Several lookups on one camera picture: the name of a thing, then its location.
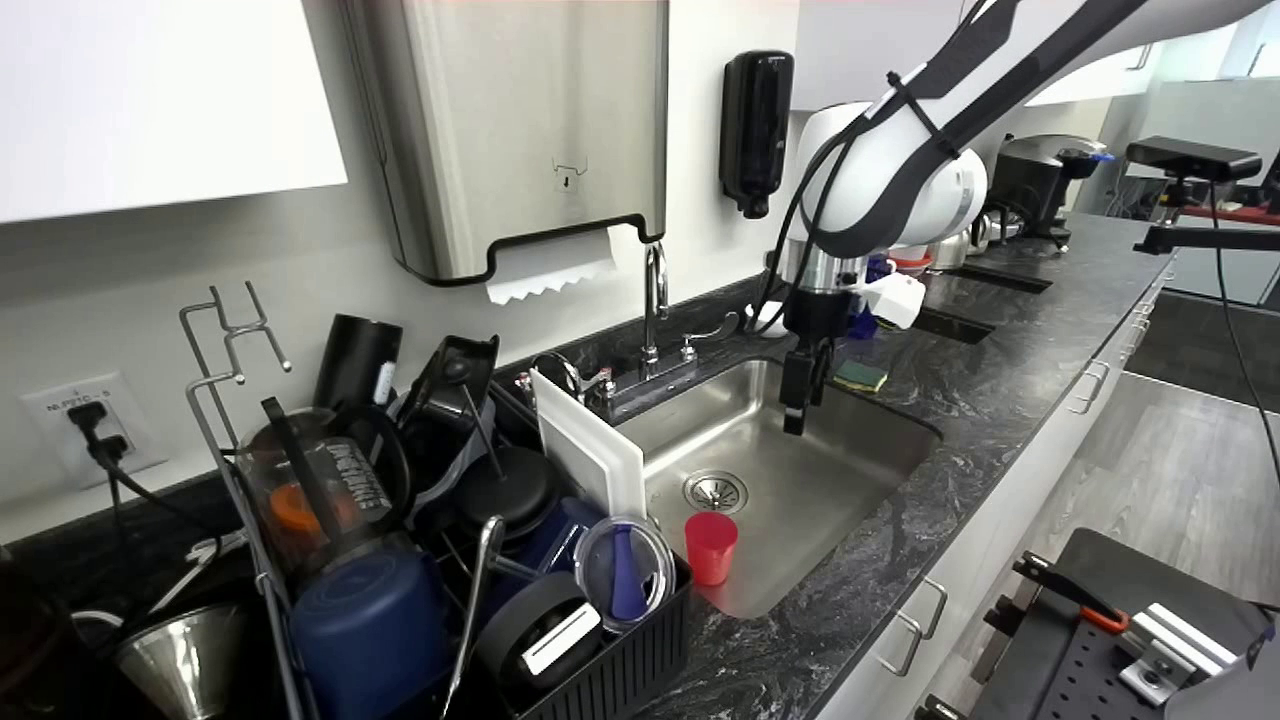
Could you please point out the orange handled pliers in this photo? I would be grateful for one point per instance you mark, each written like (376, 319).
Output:
(1086, 602)

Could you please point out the stainless steel sink basin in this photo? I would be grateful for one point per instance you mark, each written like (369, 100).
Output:
(806, 494)

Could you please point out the chrome gooseneck faucet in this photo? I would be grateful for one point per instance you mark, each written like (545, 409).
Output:
(655, 301)

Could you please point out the steel paper towel dispenser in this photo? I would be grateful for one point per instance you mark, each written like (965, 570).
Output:
(510, 122)

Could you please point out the sink drain strainer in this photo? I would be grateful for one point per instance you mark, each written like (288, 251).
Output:
(717, 494)

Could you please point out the black coffee machine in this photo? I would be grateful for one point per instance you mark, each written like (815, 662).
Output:
(1035, 176)

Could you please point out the blue plastic container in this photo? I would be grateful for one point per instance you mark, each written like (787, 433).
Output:
(369, 634)

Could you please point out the green sponge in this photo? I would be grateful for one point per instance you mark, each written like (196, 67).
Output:
(858, 379)

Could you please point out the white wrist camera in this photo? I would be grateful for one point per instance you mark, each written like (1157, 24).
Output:
(892, 299)

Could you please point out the black wall soap dispenser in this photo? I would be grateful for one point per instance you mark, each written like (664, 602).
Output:
(753, 130)

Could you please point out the white rectangular plate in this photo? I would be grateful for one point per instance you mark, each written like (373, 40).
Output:
(603, 461)

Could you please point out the metal funnel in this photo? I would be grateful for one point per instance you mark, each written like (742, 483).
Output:
(187, 667)

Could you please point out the black dish drying rack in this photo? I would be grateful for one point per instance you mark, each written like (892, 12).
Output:
(315, 503)

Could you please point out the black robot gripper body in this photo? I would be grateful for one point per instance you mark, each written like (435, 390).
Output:
(818, 319)

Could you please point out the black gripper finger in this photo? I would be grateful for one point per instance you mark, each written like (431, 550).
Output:
(792, 390)
(820, 366)

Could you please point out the white upper cabinet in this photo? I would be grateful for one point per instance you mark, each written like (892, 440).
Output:
(157, 100)

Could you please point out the clear round lid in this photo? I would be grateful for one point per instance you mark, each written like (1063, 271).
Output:
(625, 575)

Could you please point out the white wall outlet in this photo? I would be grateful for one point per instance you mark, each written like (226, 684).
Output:
(93, 409)

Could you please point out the red plastic cup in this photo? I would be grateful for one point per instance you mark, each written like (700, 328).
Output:
(709, 541)

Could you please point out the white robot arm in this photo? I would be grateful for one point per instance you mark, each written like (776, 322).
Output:
(900, 169)

